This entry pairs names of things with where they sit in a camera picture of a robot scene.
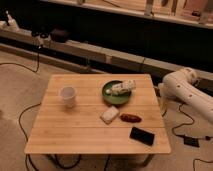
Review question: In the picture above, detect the corn cob on plate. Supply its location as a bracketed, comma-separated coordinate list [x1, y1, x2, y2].
[106, 80, 136, 95]

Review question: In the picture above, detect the wooden table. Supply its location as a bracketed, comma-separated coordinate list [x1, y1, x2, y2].
[25, 74, 171, 154]

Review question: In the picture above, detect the green plate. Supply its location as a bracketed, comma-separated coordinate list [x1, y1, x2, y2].
[102, 80, 132, 105]

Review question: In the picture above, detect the dark round object on ledge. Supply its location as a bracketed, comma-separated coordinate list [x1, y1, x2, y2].
[50, 29, 69, 43]

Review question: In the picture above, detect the black power adapter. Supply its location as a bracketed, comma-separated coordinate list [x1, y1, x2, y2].
[184, 137, 199, 147]

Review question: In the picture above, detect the black floor cable left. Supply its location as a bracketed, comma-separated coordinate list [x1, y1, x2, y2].
[18, 102, 42, 171]

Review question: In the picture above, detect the black smartphone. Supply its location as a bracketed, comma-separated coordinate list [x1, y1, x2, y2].
[130, 127, 155, 146]

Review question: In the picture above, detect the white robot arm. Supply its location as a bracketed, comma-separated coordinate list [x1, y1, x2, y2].
[158, 67, 213, 124]

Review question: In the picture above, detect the white sponge block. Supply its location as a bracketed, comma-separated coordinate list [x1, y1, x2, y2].
[100, 106, 119, 124]

